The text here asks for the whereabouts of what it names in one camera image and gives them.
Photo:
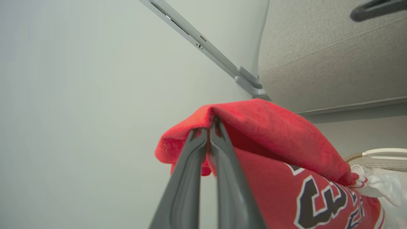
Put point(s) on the white laundry basket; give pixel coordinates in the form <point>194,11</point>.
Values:
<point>384,151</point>

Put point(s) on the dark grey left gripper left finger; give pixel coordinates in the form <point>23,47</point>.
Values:
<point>182,178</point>

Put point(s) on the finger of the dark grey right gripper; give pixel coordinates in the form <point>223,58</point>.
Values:
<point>375,9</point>

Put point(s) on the grey metal partition post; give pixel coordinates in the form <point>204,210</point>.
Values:
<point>190,31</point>

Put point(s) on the red basketball jersey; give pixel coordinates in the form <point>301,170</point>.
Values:
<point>273,133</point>

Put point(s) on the grey fabric sofa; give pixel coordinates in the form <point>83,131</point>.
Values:
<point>318,57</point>

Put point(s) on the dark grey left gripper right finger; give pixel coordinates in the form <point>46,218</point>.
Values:
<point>233,184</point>

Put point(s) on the white cloth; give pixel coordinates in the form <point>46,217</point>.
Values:
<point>384,186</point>

